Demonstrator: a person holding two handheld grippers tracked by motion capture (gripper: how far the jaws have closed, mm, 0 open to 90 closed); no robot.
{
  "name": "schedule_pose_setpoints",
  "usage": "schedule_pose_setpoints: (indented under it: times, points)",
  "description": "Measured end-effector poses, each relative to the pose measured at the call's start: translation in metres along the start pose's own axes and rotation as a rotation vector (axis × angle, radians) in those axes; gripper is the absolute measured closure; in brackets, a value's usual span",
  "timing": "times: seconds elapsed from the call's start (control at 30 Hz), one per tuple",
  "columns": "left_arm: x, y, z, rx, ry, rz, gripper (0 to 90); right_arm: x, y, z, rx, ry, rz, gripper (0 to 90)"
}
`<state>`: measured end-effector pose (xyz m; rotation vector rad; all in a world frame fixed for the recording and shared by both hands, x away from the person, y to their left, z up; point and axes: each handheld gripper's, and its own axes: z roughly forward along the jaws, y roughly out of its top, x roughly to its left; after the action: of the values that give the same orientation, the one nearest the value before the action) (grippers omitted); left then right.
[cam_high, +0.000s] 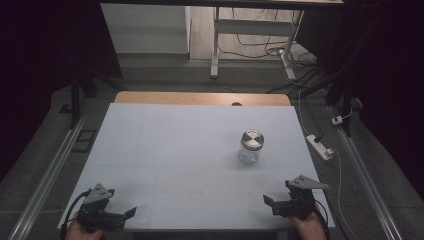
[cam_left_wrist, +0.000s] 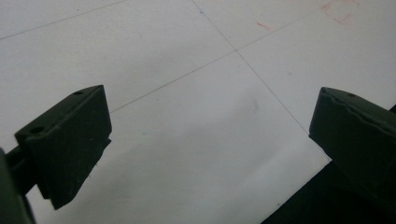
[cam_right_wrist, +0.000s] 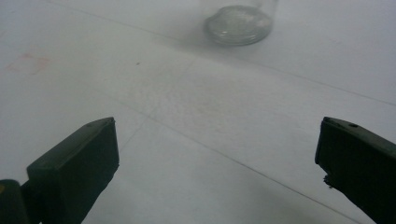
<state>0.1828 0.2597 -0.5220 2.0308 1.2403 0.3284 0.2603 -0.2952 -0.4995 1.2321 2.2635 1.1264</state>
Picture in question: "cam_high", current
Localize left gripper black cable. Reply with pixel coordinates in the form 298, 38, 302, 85
59, 188, 93, 240

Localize person's left hand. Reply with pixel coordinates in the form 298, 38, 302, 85
64, 213, 105, 240

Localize white cabinet panel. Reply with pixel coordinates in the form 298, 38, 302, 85
100, 3, 192, 55

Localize black metal stand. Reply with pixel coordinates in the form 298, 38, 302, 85
68, 63, 125, 130
289, 59, 355, 138

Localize clear glass jar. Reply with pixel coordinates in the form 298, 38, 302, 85
237, 142, 260, 165

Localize black rectangular floor frame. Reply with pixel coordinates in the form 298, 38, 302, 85
71, 129, 98, 154

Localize white foam board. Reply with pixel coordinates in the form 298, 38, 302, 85
57, 102, 336, 232

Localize white desk frame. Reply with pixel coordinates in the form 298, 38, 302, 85
209, 6, 305, 81

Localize wooden table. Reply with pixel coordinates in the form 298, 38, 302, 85
113, 91, 292, 107

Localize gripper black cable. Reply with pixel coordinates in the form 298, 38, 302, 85
59, 188, 93, 240
313, 201, 332, 240

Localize aluminium floor rail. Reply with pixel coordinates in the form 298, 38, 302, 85
328, 105, 405, 240
7, 108, 88, 240

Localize silver metal jar lid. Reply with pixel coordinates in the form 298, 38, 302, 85
240, 129, 265, 152

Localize white power strip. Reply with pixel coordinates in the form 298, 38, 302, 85
305, 134, 335, 162

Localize black floor cables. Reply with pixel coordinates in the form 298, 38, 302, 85
218, 7, 318, 69

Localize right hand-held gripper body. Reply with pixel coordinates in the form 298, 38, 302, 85
271, 174, 330, 221

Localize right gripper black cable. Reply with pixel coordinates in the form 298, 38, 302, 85
313, 201, 332, 240

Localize white power cable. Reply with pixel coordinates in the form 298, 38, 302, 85
328, 146, 362, 240

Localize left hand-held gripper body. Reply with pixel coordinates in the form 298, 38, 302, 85
77, 183, 128, 232

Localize person's right hand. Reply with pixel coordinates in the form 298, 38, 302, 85
287, 207, 328, 240

